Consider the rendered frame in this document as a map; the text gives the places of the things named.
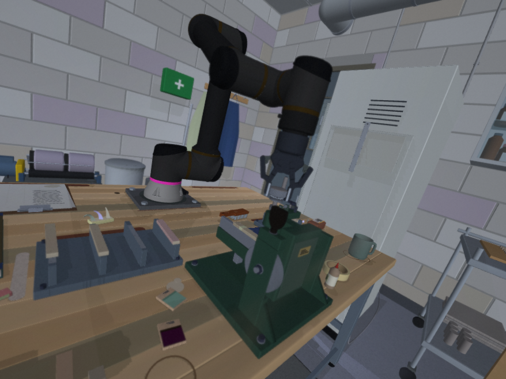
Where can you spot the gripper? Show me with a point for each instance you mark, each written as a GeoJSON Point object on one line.
{"type": "Point", "coordinates": [289, 154]}

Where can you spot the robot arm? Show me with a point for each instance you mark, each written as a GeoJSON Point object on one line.
{"type": "Point", "coordinates": [221, 114]}

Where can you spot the grey knurled ratchet cap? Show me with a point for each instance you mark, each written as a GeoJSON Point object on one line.
{"type": "Point", "coordinates": [278, 192]}

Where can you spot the black tilt knob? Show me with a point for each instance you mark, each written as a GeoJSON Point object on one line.
{"type": "Point", "coordinates": [275, 220]}

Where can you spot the green micrometer stand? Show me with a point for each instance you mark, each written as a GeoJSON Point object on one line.
{"type": "Point", "coordinates": [292, 284]}

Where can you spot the pink test bar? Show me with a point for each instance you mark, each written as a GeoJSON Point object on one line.
{"type": "Point", "coordinates": [168, 233]}

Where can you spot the blue grey bar rack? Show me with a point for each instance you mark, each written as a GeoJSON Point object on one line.
{"type": "Point", "coordinates": [118, 264]}

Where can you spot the tan test bar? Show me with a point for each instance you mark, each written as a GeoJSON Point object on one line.
{"type": "Point", "coordinates": [51, 241]}
{"type": "Point", "coordinates": [99, 243]}

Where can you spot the speckled grey test bar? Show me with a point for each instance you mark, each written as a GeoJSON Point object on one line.
{"type": "Point", "coordinates": [19, 276]}

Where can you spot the small brown box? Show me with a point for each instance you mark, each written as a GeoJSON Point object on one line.
{"type": "Point", "coordinates": [317, 223]}

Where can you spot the brown bristle brush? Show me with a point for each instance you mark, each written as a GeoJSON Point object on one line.
{"type": "Point", "coordinates": [234, 215]}

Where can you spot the blue apron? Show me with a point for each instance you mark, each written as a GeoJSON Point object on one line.
{"type": "Point", "coordinates": [230, 134]}

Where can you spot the grey green mug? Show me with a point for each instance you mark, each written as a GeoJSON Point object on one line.
{"type": "Point", "coordinates": [359, 247]}

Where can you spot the pale yellow apron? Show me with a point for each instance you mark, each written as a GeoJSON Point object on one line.
{"type": "Point", "coordinates": [194, 126]}

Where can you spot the white glue bottle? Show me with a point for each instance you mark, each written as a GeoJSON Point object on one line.
{"type": "Point", "coordinates": [332, 276]}

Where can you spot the cream tape roll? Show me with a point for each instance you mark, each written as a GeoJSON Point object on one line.
{"type": "Point", "coordinates": [343, 270]}

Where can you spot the white metal cabinet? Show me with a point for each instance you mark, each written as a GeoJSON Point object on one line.
{"type": "Point", "coordinates": [395, 189]}

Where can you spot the green first aid box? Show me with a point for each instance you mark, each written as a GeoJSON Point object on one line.
{"type": "Point", "coordinates": [176, 83]}

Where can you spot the grey round bin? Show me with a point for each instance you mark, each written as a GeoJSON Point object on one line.
{"type": "Point", "coordinates": [124, 172]}

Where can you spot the teal glaze tile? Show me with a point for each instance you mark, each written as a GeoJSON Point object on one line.
{"type": "Point", "coordinates": [172, 301]}

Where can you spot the grey ventilation pipe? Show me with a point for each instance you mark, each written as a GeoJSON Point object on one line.
{"type": "Point", "coordinates": [355, 12]}

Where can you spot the pale green tool card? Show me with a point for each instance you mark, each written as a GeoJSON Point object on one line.
{"type": "Point", "coordinates": [99, 219]}

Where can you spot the purple glaze tile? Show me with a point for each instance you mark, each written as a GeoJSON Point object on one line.
{"type": "Point", "coordinates": [172, 335]}

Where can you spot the grey wheeled cart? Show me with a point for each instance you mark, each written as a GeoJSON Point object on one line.
{"type": "Point", "coordinates": [438, 308]}

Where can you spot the brown bottle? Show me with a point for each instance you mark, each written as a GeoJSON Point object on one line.
{"type": "Point", "coordinates": [493, 147]}

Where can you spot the wooden board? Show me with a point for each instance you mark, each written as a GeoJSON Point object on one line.
{"type": "Point", "coordinates": [496, 249]}

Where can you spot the roller machine with blue motor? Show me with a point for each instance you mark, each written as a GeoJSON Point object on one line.
{"type": "Point", "coordinates": [59, 164]}

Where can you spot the grey cups on cart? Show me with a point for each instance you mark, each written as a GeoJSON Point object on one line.
{"type": "Point", "coordinates": [458, 336]}

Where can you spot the brown clipboard with paper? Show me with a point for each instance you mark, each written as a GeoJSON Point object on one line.
{"type": "Point", "coordinates": [35, 196]}

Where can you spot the grey flat block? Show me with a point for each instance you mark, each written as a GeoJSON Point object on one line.
{"type": "Point", "coordinates": [97, 373]}

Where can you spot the tan flat block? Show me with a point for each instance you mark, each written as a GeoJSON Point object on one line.
{"type": "Point", "coordinates": [64, 365]}

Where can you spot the pink green sponge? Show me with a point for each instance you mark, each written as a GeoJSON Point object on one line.
{"type": "Point", "coordinates": [4, 294]}

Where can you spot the wooden coat hook rail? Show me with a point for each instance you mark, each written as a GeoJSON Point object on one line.
{"type": "Point", "coordinates": [241, 99]}

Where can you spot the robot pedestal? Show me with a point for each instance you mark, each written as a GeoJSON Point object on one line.
{"type": "Point", "coordinates": [162, 194]}

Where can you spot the grey bench leg frame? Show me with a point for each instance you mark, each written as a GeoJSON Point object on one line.
{"type": "Point", "coordinates": [346, 336]}

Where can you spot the grey wall shelf unit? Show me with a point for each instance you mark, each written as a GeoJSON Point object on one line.
{"type": "Point", "coordinates": [480, 154]}

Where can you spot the grey wall conduit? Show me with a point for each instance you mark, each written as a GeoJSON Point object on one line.
{"type": "Point", "coordinates": [480, 47]}

